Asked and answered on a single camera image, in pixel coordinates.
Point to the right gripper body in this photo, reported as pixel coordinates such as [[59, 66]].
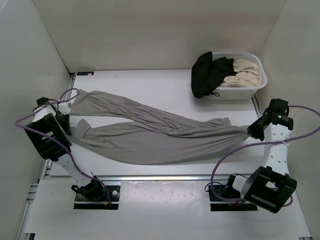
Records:
[[256, 129]]

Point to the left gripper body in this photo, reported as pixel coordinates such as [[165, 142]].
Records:
[[63, 120]]

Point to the grey trousers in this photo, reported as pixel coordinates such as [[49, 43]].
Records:
[[149, 136]]

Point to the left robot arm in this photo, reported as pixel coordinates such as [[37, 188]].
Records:
[[49, 132]]

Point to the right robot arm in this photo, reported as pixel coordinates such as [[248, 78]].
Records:
[[270, 186]]

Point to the beige trousers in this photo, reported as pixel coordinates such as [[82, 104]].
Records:
[[247, 74]]

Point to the black trousers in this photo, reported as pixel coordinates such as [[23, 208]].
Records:
[[208, 74]]

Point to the black label sticker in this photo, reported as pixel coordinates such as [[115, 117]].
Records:
[[85, 73]]

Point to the white laundry basket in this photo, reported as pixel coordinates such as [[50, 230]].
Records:
[[238, 93]]

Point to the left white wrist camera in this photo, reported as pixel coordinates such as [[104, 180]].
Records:
[[64, 108]]

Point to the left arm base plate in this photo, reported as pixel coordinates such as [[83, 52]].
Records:
[[82, 203]]

